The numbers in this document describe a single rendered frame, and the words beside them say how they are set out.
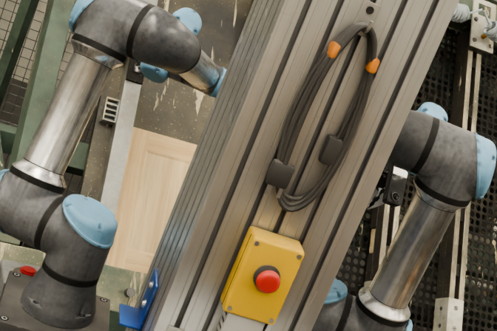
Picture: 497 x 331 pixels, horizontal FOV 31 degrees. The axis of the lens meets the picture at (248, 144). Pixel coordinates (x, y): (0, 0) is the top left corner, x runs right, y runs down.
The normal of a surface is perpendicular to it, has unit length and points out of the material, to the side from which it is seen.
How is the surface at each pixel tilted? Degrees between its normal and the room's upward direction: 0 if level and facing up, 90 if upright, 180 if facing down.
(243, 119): 90
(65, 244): 90
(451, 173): 100
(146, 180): 57
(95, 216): 8
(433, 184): 97
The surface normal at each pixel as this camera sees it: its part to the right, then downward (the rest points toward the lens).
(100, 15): -0.15, -0.10
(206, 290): 0.12, 0.29
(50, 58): 0.44, -0.21
